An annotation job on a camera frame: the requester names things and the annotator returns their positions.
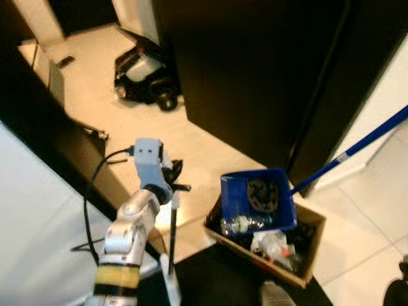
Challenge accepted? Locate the clear plastic bottle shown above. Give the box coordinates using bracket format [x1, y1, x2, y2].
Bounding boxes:
[221, 217, 240, 235]
[237, 215, 275, 233]

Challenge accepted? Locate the grey right robot leg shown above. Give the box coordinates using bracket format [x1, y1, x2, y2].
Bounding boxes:
[260, 280, 297, 306]

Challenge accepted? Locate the black patterned round trash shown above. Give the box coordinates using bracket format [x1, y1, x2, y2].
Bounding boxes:
[247, 180, 280, 213]

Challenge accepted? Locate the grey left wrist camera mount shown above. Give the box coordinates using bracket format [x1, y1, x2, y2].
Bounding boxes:
[133, 138, 173, 192]

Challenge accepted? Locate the blue long-handled dustpan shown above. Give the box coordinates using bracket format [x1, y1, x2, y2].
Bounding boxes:
[220, 105, 408, 235]

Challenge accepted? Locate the black-handled broom with white head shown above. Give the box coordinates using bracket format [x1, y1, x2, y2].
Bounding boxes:
[161, 188, 184, 306]

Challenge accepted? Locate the black door frame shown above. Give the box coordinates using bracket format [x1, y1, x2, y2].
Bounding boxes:
[0, 32, 166, 262]

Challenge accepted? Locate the black cabinet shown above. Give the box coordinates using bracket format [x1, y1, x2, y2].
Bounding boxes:
[153, 0, 408, 192]

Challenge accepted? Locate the white crumpled plastic bag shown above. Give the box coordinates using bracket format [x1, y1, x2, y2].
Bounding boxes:
[252, 231, 288, 256]

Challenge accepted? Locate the brown cardboard box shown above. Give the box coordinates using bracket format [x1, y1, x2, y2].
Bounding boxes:
[204, 198, 327, 289]

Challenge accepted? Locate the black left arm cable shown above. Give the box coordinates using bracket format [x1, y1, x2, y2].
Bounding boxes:
[70, 148, 136, 265]

